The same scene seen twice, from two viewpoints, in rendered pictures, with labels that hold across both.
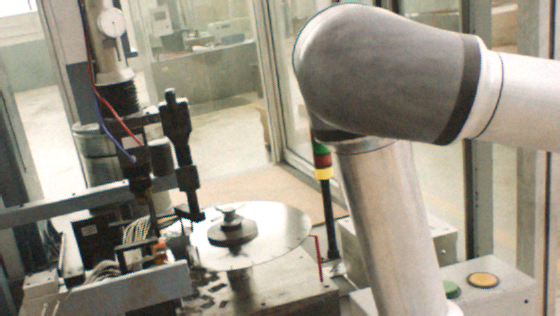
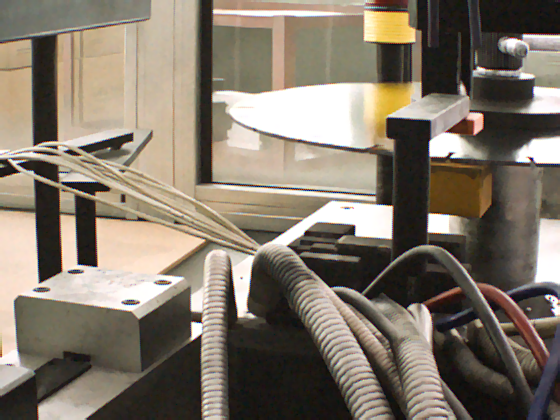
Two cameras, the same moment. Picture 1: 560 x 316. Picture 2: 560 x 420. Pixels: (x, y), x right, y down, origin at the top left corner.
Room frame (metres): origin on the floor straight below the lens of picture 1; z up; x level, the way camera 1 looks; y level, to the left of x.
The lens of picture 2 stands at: (0.83, 0.68, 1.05)
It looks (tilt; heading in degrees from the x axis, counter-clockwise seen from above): 13 degrees down; 298
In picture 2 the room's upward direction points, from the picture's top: straight up
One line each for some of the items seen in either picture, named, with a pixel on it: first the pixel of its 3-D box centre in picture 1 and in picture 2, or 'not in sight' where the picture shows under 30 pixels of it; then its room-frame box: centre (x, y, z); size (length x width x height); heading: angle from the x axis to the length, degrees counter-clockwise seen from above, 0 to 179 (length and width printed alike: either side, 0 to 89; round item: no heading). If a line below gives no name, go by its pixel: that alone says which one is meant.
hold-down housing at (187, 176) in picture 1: (180, 141); not in sight; (1.02, 0.05, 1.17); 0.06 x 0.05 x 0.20; 90
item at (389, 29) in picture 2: (323, 171); (389, 25); (1.23, -0.27, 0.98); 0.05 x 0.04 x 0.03; 9
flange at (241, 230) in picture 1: (231, 226); (498, 94); (1.05, -0.02, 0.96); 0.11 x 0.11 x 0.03
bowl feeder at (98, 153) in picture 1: (129, 168); not in sight; (1.79, 0.27, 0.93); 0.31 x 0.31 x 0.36
